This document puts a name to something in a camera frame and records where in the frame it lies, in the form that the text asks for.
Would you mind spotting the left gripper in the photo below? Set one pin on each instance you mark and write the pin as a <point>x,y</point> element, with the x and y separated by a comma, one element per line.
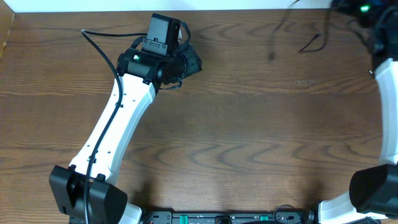
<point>195,63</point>

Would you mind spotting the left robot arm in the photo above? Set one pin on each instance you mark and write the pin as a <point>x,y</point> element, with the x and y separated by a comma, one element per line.
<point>159,59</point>

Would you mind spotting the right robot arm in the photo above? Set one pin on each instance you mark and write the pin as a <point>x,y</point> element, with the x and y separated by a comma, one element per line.
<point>372,194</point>

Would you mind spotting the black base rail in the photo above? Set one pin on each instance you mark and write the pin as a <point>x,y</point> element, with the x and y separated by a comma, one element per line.
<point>279,216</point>

